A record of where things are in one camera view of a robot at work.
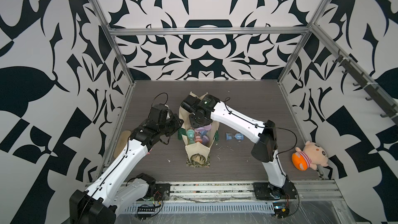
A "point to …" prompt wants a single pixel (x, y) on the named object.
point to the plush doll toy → (312, 155)
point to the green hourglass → (190, 134)
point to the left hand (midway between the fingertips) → (183, 117)
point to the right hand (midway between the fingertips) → (196, 121)
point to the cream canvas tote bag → (195, 148)
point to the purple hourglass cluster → (205, 139)
